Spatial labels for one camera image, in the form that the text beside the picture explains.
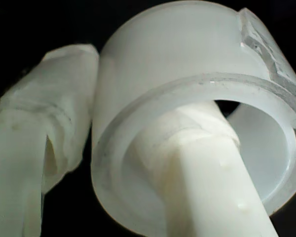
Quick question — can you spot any large white tape roll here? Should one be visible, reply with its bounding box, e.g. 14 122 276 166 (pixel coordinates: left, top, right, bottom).
90 0 296 237

